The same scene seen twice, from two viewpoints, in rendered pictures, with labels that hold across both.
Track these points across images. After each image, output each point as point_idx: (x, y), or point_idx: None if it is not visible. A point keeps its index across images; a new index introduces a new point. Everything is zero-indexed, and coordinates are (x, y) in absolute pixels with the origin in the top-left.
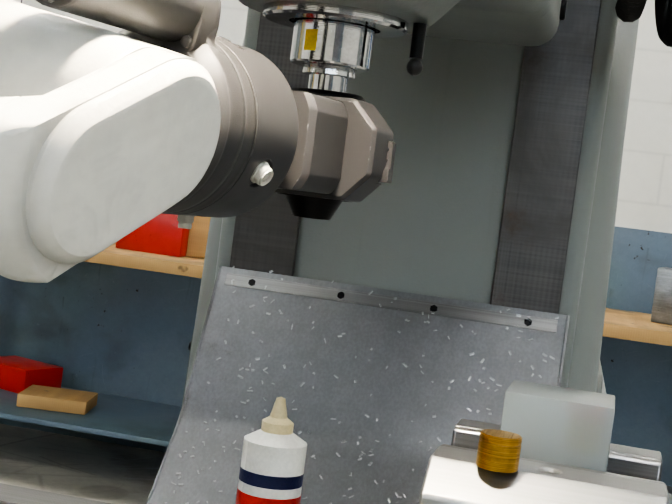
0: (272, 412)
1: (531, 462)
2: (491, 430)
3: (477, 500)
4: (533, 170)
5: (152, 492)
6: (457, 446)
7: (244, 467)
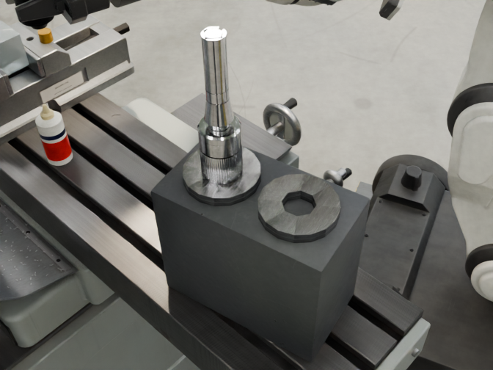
0: (48, 109)
1: (26, 43)
2: (43, 33)
3: (58, 45)
4: None
5: (0, 298)
6: (34, 56)
7: (64, 127)
